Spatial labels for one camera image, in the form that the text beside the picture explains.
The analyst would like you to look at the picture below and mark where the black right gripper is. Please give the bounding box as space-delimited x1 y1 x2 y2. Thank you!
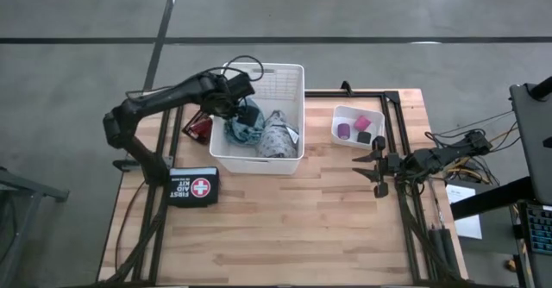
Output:
352 135 405 198

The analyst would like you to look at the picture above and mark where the teal patterned cloth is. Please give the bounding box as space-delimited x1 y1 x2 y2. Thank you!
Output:
223 97 267 147

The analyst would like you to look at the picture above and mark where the grey patterned cloth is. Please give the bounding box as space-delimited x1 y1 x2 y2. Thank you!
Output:
254 110 300 159

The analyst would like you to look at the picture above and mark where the white plastic basket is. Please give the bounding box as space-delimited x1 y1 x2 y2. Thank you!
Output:
209 62 306 176

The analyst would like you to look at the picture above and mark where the red bottle with white cap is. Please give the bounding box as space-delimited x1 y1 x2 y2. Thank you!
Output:
189 117 214 141

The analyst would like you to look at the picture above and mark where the small white plastic bin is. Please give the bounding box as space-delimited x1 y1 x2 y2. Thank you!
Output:
330 104 386 151

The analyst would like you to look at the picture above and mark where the dark brown plastic tray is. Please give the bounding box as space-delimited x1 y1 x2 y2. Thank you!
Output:
181 109 215 146

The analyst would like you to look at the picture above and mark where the black first aid kit pouch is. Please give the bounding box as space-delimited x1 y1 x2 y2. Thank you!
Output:
166 166 220 208

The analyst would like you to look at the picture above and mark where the dark grey cylinder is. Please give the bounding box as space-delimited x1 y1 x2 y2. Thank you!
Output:
429 226 445 272
441 227 460 277

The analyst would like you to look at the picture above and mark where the white paper sheet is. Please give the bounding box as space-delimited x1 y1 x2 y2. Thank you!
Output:
446 183 483 241

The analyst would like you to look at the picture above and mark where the black stand beam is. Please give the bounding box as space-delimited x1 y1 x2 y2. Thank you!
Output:
450 176 536 221

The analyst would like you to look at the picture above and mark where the grey laptop lid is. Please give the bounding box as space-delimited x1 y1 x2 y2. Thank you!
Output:
509 82 552 206

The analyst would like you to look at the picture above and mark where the keyboard with blue keys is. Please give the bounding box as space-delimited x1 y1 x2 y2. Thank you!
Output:
518 200 552 257

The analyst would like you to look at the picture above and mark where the black stand pole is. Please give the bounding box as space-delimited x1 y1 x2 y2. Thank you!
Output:
529 75 552 102

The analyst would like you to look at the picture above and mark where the grey metal side table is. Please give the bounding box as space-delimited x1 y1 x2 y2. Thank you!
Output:
0 166 70 288

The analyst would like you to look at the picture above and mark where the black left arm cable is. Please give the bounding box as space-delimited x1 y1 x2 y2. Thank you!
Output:
124 54 265 102

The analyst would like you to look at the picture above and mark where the black aluminium table frame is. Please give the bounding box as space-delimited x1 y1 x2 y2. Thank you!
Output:
103 80 467 287

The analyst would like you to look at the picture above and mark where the yellow cable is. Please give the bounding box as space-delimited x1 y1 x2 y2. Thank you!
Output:
446 122 521 181

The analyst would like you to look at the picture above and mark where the thin brown cable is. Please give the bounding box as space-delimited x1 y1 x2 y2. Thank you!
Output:
114 179 147 274

